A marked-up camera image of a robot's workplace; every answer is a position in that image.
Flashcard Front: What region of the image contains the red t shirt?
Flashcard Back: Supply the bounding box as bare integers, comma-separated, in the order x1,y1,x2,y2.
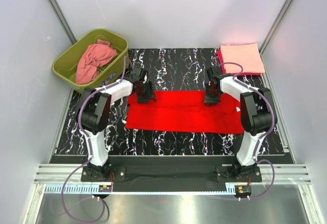
126,91,244,135

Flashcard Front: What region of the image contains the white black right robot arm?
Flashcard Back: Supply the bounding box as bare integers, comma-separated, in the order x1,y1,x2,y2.
204,65,277,182

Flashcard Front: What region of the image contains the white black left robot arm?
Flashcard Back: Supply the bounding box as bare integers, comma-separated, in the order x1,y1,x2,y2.
76,66,157,181

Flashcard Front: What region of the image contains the folded magenta t shirt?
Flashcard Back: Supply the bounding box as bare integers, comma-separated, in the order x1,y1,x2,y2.
217,49,261,76

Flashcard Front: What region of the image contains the folded light pink t shirt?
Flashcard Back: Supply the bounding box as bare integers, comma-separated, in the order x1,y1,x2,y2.
218,43,265,75

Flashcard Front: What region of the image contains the crumpled salmon pink t shirt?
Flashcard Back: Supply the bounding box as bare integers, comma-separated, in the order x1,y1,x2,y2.
75,39,118,85

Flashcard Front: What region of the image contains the olive green plastic basket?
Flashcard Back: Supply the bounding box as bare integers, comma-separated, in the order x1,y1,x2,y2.
52,29,129,93

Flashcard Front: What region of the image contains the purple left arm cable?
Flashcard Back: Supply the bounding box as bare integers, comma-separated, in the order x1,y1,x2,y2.
61,56,110,221

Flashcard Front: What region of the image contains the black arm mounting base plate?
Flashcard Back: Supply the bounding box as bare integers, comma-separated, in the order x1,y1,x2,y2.
81,155,262,190

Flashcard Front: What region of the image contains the aluminium front rail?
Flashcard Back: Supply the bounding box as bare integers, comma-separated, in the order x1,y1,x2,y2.
34,164,311,185

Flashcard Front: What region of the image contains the white slotted cable duct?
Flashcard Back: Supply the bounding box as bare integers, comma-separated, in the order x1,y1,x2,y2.
45,184,236,196

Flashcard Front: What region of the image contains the right aluminium frame post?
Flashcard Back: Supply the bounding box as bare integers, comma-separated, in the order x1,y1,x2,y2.
259,0,307,53

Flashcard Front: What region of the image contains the aluminium frame post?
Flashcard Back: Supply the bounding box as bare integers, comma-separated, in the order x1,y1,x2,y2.
48,0,77,44
259,0,307,53

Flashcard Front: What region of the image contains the left aluminium frame post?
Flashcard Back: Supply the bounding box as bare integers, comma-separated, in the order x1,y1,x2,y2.
48,0,77,44

